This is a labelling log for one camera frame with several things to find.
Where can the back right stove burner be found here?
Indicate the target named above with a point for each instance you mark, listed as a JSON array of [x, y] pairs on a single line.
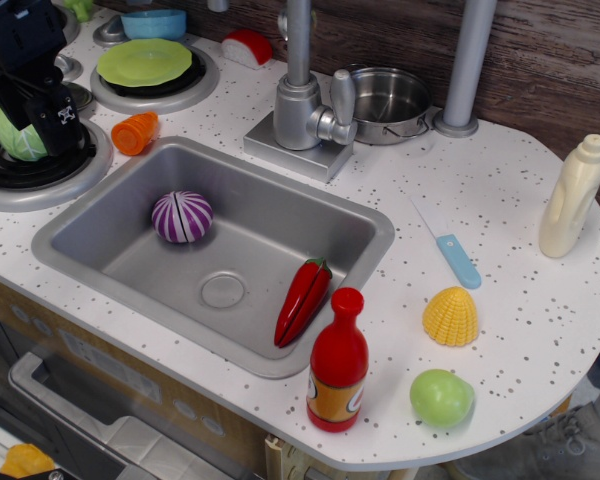
[[194, 86]]

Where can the red white toy radish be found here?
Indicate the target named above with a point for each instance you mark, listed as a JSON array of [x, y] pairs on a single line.
[[248, 48]]

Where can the stainless steel toy pot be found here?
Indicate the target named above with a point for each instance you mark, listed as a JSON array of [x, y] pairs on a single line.
[[391, 105]]

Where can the green toy cabbage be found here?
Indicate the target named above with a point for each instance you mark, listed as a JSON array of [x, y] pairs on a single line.
[[25, 144]]

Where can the red toy ketchup bottle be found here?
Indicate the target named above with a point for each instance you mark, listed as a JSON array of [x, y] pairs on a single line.
[[339, 364]]

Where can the lime green toy plate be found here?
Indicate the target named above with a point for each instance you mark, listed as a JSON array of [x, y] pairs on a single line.
[[144, 62]]

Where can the yellow toy corn piece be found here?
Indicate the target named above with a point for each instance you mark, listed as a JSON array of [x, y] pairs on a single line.
[[450, 318]]

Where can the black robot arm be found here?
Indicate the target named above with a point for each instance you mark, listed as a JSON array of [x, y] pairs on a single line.
[[30, 33]]

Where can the orange toy carrot piece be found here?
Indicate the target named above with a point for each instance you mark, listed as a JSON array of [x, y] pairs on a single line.
[[133, 134]]

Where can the cream toy squeeze bottle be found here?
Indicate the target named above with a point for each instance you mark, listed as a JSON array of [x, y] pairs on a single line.
[[571, 199]]

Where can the blue toy bowl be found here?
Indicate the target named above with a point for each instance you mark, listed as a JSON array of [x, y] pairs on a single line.
[[168, 24]]

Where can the front left stove burner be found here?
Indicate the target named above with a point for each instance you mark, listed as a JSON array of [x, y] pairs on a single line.
[[51, 181]]

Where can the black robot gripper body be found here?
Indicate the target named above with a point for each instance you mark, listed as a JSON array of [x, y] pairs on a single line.
[[36, 96]]

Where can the blue handled toy knife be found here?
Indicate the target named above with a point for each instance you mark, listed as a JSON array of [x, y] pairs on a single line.
[[448, 244]]

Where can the red toy chili pepper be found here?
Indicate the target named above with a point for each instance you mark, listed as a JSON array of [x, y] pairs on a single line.
[[305, 295]]

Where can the yellow toy on floor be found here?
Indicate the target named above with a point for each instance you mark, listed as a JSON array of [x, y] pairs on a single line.
[[24, 460]]

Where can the green toy vegetable top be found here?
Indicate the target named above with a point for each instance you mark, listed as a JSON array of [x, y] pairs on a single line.
[[82, 9]]

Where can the stove burner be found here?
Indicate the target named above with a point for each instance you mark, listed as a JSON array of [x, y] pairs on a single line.
[[51, 181], [194, 86]]

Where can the silver pot lid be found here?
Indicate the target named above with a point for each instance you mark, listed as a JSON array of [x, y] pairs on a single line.
[[81, 95]]

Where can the toy oven door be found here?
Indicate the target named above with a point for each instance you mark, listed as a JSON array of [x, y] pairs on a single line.
[[101, 413]]

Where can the grey vertical post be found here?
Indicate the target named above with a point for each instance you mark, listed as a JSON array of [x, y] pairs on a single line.
[[457, 119]]

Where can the silver toy sink basin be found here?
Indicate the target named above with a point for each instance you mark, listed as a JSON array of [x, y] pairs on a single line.
[[225, 290]]

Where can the silver toy faucet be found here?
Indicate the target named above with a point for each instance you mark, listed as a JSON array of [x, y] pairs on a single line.
[[302, 133]]

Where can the purple striped toy onion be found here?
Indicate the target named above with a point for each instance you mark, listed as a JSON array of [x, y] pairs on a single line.
[[182, 217]]

